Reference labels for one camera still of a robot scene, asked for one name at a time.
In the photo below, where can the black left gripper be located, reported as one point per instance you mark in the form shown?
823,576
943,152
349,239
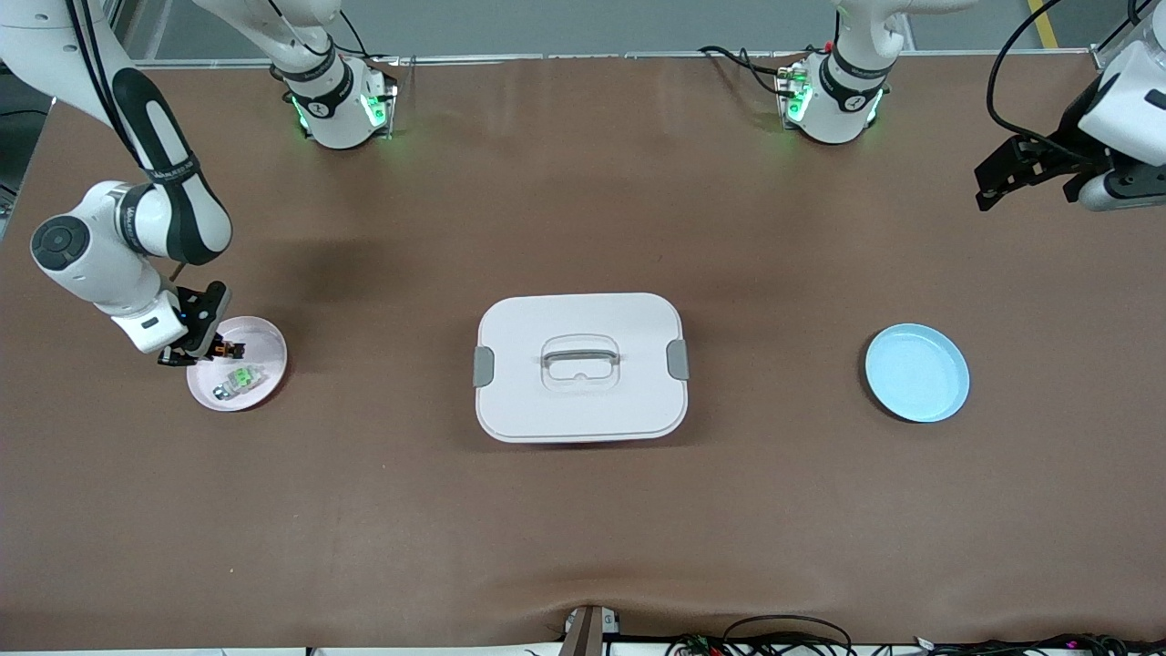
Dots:
1068,139

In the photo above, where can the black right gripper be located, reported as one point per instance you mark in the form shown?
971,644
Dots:
221,348

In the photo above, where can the orange push-button switch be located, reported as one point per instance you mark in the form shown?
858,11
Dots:
232,350

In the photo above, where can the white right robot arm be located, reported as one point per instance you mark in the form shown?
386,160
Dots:
173,210

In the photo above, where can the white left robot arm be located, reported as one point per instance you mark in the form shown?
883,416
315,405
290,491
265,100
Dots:
847,91

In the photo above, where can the pink round plate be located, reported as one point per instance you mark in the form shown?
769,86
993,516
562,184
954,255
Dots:
264,342

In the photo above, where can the light blue round plate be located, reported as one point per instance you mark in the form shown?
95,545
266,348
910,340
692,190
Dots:
915,374

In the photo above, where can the white lidded storage box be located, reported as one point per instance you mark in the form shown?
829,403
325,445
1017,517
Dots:
583,410

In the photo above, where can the green push-button switch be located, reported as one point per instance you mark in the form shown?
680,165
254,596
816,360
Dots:
240,378

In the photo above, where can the aluminium frame strut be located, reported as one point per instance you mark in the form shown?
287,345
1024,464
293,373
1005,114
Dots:
1107,56

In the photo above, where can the metal table edge bracket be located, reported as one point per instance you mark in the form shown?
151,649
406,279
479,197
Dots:
588,633

